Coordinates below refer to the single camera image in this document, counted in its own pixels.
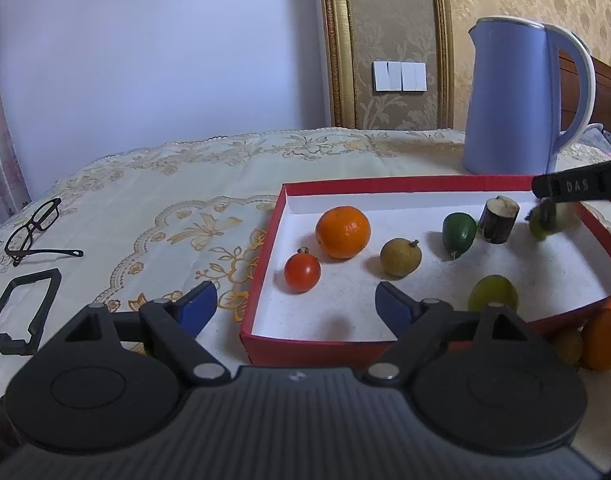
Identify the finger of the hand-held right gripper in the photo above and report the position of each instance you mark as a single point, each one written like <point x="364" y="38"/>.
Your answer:
<point x="585" y="185"/>

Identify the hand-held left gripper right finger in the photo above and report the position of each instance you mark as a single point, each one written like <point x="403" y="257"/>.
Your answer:
<point x="393" y="306"/>

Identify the red tomato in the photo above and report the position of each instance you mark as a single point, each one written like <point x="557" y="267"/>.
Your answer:
<point x="303" y="271"/>

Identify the small orange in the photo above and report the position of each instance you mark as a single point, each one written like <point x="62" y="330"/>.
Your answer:
<point x="605" y="340"/>

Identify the white wall switch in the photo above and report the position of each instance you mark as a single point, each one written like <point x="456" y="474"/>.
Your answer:
<point x="400" y="76"/>

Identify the black eyeglasses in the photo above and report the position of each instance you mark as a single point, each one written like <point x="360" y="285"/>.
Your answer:
<point x="35" y="220"/>

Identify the blue electric kettle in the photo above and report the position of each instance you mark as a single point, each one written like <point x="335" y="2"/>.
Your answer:
<point x="510" y="100"/>

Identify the lace tablecloth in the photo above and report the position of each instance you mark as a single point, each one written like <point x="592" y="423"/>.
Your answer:
<point x="160" y="185"/>

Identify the wooden headboard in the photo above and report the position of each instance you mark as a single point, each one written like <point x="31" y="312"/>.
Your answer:
<point x="610" y="95"/>

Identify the black plastic frame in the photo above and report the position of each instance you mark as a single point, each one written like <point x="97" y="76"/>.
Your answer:
<point x="45" y="305"/>

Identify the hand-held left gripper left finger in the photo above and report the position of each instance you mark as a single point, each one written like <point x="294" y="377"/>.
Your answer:
<point x="198" y="306"/>

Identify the sugarcane piece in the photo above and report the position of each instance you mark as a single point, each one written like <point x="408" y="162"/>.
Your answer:
<point x="496" y="222"/>

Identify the red cardboard box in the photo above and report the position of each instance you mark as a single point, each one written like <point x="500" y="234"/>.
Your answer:
<point x="485" y="270"/>

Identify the large orange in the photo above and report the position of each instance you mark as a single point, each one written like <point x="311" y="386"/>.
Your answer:
<point x="343" y="232"/>

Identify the green tomato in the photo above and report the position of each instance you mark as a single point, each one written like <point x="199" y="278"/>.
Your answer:
<point x="553" y="222"/>
<point x="490" y="292"/>

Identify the pink curtain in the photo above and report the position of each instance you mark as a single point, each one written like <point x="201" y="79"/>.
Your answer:
<point x="0" y="160"/>

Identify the gold wall moulding frame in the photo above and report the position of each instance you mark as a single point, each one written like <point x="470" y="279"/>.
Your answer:
<point x="335" y="35"/>

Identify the brown kiwi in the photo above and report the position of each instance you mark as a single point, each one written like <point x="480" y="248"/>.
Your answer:
<point x="568" y="347"/>

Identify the dark green oval fruit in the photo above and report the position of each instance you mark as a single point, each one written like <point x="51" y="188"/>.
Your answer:
<point x="459" y="232"/>

